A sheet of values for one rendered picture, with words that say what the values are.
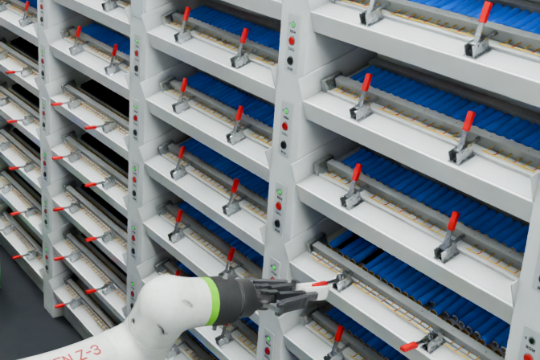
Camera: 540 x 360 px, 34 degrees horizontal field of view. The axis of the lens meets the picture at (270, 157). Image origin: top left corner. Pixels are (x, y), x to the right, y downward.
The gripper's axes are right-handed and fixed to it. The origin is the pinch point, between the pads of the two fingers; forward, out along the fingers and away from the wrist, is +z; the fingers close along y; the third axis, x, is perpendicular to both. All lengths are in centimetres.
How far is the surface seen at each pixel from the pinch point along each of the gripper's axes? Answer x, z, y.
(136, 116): 12, 4, -90
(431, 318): 4.5, 10.2, 23.3
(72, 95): 3, 11, -148
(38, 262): -73, 22, -178
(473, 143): 40.9, 3.6, 27.0
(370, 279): 4.6, 10.3, 5.4
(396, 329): 0.0, 7.1, 18.4
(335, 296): -1.5, 6.6, 0.5
